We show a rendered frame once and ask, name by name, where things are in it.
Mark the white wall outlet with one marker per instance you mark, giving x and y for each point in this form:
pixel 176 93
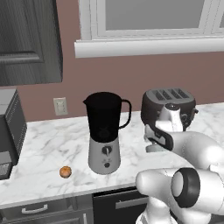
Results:
pixel 60 106

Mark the black dishwasher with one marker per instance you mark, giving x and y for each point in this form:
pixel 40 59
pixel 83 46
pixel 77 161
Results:
pixel 108 211

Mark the orange tangerine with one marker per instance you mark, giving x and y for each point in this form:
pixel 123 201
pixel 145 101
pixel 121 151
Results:
pixel 65 172

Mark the dark grey upper cupboard door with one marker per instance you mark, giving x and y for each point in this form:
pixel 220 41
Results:
pixel 29 40

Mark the dark grey coffee machine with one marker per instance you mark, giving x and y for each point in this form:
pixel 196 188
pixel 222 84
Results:
pixel 11 128

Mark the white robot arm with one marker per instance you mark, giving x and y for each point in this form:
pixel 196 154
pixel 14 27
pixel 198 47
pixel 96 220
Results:
pixel 204 151

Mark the dark grey toaster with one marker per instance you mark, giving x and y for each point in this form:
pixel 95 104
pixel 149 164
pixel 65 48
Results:
pixel 169 97

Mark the white framed window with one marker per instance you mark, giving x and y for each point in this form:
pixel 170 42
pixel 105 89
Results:
pixel 151 26

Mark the grey drawer front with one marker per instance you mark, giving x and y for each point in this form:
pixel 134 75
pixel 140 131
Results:
pixel 67 205

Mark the grey lower cupboard door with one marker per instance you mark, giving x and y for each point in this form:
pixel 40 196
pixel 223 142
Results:
pixel 52 220

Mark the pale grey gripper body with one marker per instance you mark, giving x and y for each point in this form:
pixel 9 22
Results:
pixel 156 148

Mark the black and grey blender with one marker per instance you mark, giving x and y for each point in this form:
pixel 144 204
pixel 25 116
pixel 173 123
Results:
pixel 103 125

